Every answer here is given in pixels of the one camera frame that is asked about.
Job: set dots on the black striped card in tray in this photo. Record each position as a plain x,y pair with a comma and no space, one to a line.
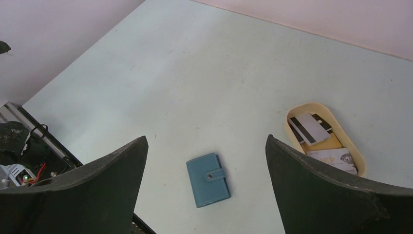
309,128

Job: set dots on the blue card holder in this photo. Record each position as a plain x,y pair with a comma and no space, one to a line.
208,180

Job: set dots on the left controller board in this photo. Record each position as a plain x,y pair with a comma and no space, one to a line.
14,176

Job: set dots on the beige oval tray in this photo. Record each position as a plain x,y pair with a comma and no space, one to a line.
341,133

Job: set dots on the white VIP card in tray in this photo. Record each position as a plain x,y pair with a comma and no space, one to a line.
338,158

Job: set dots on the aluminium frame rail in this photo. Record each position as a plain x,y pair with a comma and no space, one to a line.
12,112

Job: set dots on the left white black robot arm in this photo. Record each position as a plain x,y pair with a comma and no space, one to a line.
13,136

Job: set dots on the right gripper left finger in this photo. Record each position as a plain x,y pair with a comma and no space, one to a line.
96,198

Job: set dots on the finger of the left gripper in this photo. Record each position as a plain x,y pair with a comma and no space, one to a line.
4,47

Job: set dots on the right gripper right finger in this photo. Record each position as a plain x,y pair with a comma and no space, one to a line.
316,198

